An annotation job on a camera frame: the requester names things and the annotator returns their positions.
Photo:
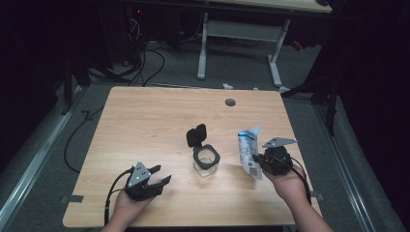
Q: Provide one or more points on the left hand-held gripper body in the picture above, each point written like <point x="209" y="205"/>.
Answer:
<point x="139" y="180"/>

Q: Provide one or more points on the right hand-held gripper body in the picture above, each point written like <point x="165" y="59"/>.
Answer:
<point x="276" y="161"/>

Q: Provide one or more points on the white and blue bag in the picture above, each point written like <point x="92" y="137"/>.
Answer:
<point x="248" y="151"/>

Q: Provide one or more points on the glass jar with black lid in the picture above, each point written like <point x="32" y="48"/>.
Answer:
<point x="204" y="154"/>

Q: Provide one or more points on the person's right hand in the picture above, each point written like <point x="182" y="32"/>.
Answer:
<point x="288" y="187"/>

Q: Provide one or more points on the person's left hand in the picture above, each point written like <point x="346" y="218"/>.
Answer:
<point x="129" y="208"/>

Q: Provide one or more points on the gray tape piece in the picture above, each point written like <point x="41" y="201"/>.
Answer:
<point x="317" y="195"/>
<point x="73" y="198"/>

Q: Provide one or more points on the blue and white plug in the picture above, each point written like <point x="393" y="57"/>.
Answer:
<point x="253" y="85"/>

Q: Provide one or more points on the small white plug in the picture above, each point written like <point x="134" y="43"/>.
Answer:
<point x="227" y="86"/>

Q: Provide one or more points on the black stand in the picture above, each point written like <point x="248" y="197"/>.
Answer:
<point x="328" y="96"/>
<point x="67" y="87"/>

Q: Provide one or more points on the small red object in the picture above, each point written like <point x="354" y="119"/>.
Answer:
<point x="297" y="45"/>

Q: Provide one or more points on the aluminium floor rail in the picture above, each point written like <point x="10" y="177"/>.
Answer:
<point x="35" y="161"/>
<point x="348" y="180"/>

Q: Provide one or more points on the desk with white frame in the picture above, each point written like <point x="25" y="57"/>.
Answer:
<point x="241" y="30"/>

